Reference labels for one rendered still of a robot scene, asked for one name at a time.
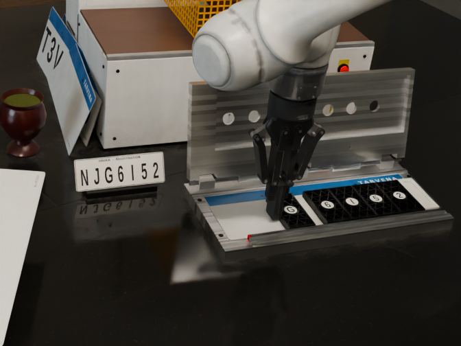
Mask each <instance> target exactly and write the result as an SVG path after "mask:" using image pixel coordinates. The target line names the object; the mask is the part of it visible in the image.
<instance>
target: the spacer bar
mask: <svg viewBox="0 0 461 346"><path fill-rule="evenodd" d="M397 180H398V181H399V182H400V183H401V184H402V185H403V186H404V188H406V190H407V191H408V192H409V193H411V195H413V197H415V199H417V201H418V202H419V203H420V204H421V205H422V206H423V207H424V208H425V210H428V209H438V208H439V206H438V205H437V204H436V203H435V202H434V201H433V200H432V199H431V198H430V197H429V195H428V194H427V193H426V192H425V191H424V190H423V189H422V188H421V187H420V186H419V185H418V184H417V183H416V182H415V181H414V180H413V179H412V178H402V179H397Z"/></svg>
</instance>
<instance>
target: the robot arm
mask: <svg viewBox="0 0 461 346"><path fill-rule="evenodd" d="M389 1H391V0H243V1H239V2H237V3H235V4H233V5H231V6H230V7H229V9H227V10H224V11H222V12H220V13H218V14H216V15H215V16H213V17H211V18H210V19H209V20H208V21H207V22H206V23H205V24H204V25H203V26H202V27H201V28H200V29H199V31H198V33H197V34H196V36H195V38H194V40H193V44H192V57H193V64H194V66H195V68H196V71H197V72H198V74H199V75H200V77H201V78H202V79H203V80H204V81H205V82H206V83H207V84H208V85H209V86H211V87H213V88H215V89H219V90H222V91H242V90H246V89H249V88H251V87H255V86H257V85H258V84H261V83H263V82H267V86H268V88H269V89H270V94H269V99H268V114H267V116H266V118H265V119H264V121H263V125H262V126H261V127H259V128H258V129H256V130H255V129H254V128H251V129H250V130H249V131H248V134H249V135H250V137H251V138H252V140H253V146H254V152H255V164H256V171H257V176H258V177H259V179H260V180H261V182H262V183H263V184H266V188H265V197H266V198H267V200H268V202H267V207H266V212H267V213H268V215H269V216H270V217H271V219H272V220H280V219H281V214H282V210H283V202H284V199H287V197H288V195H289V188H290V187H292V186H294V183H293V181H294V180H296V179H297V180H301V179H302V177H303V175H304V173H305V170H306V169H307V166H308V164H309V161H310V159H311V156H312V154H313V152H314V150H315V147H316V145H317V142H318V141H319V140H320V139H321V137H322V136H323V135H324V134H325V130H324V129H323V128H322V127H321V125H320V124H319V123H317V122H316V123H314V119H313V116H314V113H315V108H316V101H317V97H318V96H320V95H321V94H322V92H323V89H324V82H325V78H326V74H327V69H328V67H329V58H330V55H331V53H332V51H333V49H334V47H335V45H336V43H337V39H338V35H339V33H340V26H341V23H344V22H346V21H348V20H350V19H352V18H354V17H356V16H358V15H360V14H363V13H365V12H367V11H369V10H372V9H373V8H376V7H378V6H380V5H383V4H385V3H387V2H389ZM267 132H268V134H269V136H270V137H271V140H270V142H271V148H270V156H269V161H268V163H267V156H266V149H265V144H264V141H265V134H266V133H267ZM303 137H304V139H303V142H302V143H301V139H302V138H303ZM300 143H301V144H300ZM298 150H299V151H298ZM283 152H284V154H283ZM282 160H283V162H282ZM281 164H282V166H281ZM280 172H281V177H280Z"/></svg>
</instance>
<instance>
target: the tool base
mask: <svg viewBox="0 0 461 346"><path fill-rule="evenodd" d="M397 162H401V158H399V159H393V158H392V157H391V156H390V155H384V156H382V159H381V160H378V161H369V162H362V163H361V168H360V169H354V170H342V171H336V172H332V171H331V170H332V166H325V167H319V168H307V169H306V170H305V173H304V175H303V177H302V179H301V180H297V179H296V180H294V181H293V183H294V186H296V185H307V184H313V183H324V182H331V181H341V180H348V179H354V178H365V177H372V176H382V175H389V174H400V175H401V176H402V177H403V178H412V177H407V175H409V174H408V173H407V172H408V171H407V170H406V169H403V168H402V167H401V166H400V165H399V164H398V163H397ZM238 180H239V177H238V176H233V177H226V178H213V176H212V174H208V175H202V176H200V180H199V181H189V183H185V184H184V187H183V194H184V195H185V197H186V199H187V201H188V202H189V204H190V205H191V208H192V209H193V211H194V213H195V214H196V216H197V218H198V220H199V221H200V223H201V225H202V226H203V228H204V230H205V231H206V233H207V235H208V237H209V238H210V240H211V241H212V243H213V246H214V247H215V249H216V250H217V252H218V254H219V255H220V257H221V258H222V261H223V262H233V261H237V260H246V259H251V258H256V257H265V256H270V255H279V254H284V253H293V252H297V251H306V250H311V249H320V248H324V247H330V246H338V245H343V244H352V243H357V242H365V241H371V240H379V239H384V238H393V237H398V236H403V235H412V234H417V233H425V232H430V231H439V230H444V229H451V228H452V225H453V221H454V217H453V216H452V215H451V214H450V213H447V212H446V211H445V213H444V214H439V215H434V216H425V217H420V218H410V219H405V220H396V221H391V222H381V223H376V224H367V225H362V226H356V227H347V228H342V229H333V230H328V231H319V232H313V233H304V234H299V235H289V236H284V237H279V238H270V239H264V240H255V241H250V242H249V241H248V239H247V238H246V239H241V240H229V239H228V238H227V236H226V234H225V233H224V231H223V229H222V228H221V226H220V224H219V223H218V221H217V220H216V218H215V216H214V215H213V213H212V211H211V210H210V208H209V206H208V205H207V203H206V202H205V200H204V197H205V196H214V195H221V194H232V193H238V192H249V191H255V190H262V189H265V188H266V184H263V183H262V182H261V180H258V181H246V182H239V183H238V182H237V181H238ZM199 198H200V199H202V201H198V199H199ZM219 234H223V235H224V236H223V237H220V236H219Z"/></svg>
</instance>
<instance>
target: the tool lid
mask: <svg viewBox="0 0 461 346"><path fill-rule="evenodd" d="M414 74H415V69H413V68H410V67H406V68H396V69H376V70H365V71H345V72H335V73H327V74H326V78H325V82H324V89H323V92H322V94H321V95H320V96H318V97H317V101H316V108H315V113H314V116H313V119H314V123H316V122H317V123H319V124H320V125H321V127H322V128H323V129H324V130H325V134H324V135H323V136H322V137H321V139H320V140H319V141H318V142H317V145H316V147H315V150H314V152H313V154H312V156H311V159H310V161H309V164H308V166H309V167H311V168H316V167H323V166H332V170H331V171H332V172H336V171H342V170H354V169H360V168H361V162H367V161H378V160H381V159H382V155H387V154H391V155H392V156H394V157H395V158H403V157H405V149H406V142H407V132H408V126H409V119H410V109H411V103H412V92H413V86H414ZM269 94H270V89H269V88H268V86H267V82H263V83H261V84H258V85H257V86H254V87H251V88H249V89H246V90H242V91H222V90H219V89H215V88H213V87H211V86H209V85H208V84H207V83H206V82H205V81H201V82H189V99H188V129H187V179H188V180H189V181H199V180H200V175H203V174H214V175H215V176H216V177H217V178H224V177H231V176H238V177H239V180H238V181H237V182H238V183H239V182H246V181H258V180H260V179H259V177H258V176H257V171H256V164H255V152H254V146H253V140H252V138H251V137H250V135H249V134H248V131H249V130H250V129H251V128H254V129H255V130H256V129H258V128H259V127H261V126H262V125H263V121H264V119H265V118H266V116H267V114H268V99H269ZM375 100H376V101H377V103H378V106H377V108H376V109H375V110H373V111H371V110H370V104H371V102H373V101H375ZM351 102H354V104H355V109H354V110H353V111H352V112H351V113H347V111H346V107H347V106H348V104H350V103H351ZM327 104H330V105H331V112H330V113H329V114H328V115H324V114H323V108H324V107H325V106H326V105H327ZM252 111H258V114H259V116H258V118H257V119H256V120H254V121H250V120H249V118H248V116H249V114H250V113H251V112H252ZM226 113H232V114H233V119H232V121H231V122H229V123H227V124H225V123H224V122H223V116H224V115H225V114H226Z"/></svg>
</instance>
